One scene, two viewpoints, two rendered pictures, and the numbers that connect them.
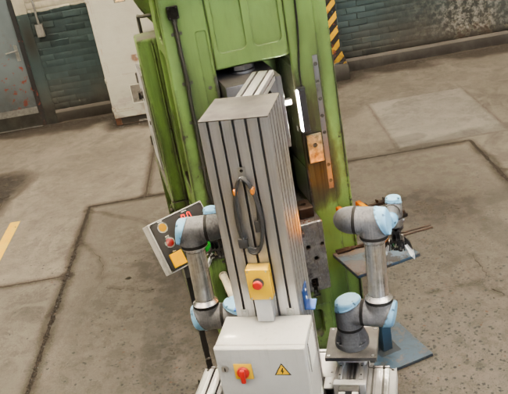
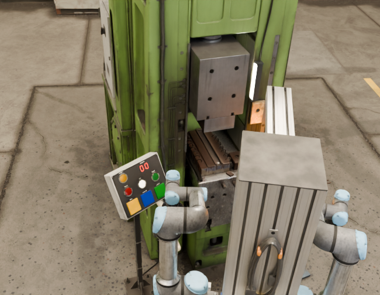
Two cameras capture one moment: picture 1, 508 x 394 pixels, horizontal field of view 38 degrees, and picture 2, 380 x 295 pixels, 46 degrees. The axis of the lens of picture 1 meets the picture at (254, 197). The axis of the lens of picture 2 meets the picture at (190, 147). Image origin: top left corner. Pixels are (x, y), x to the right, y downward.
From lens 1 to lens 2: 1.56 m
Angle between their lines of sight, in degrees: 15
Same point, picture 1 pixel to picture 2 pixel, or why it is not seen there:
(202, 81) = (176, 46)
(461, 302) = not seen: hidden behind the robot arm
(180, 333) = (110, 224)
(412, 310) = not seen: hidden behind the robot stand
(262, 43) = (237, 19)
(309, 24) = (280, 7)
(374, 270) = (338, 284)
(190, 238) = (168, 232)
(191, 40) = (174, 7)
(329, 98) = (278, 73)
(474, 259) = (334, 187)
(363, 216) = (345, 242)
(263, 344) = not seen: outside the picture
